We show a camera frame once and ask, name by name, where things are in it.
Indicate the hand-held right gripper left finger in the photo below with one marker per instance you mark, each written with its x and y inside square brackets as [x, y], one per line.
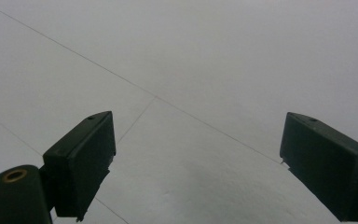
[84, 158]

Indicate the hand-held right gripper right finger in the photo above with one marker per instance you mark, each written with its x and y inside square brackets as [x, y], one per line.
[329, 165]

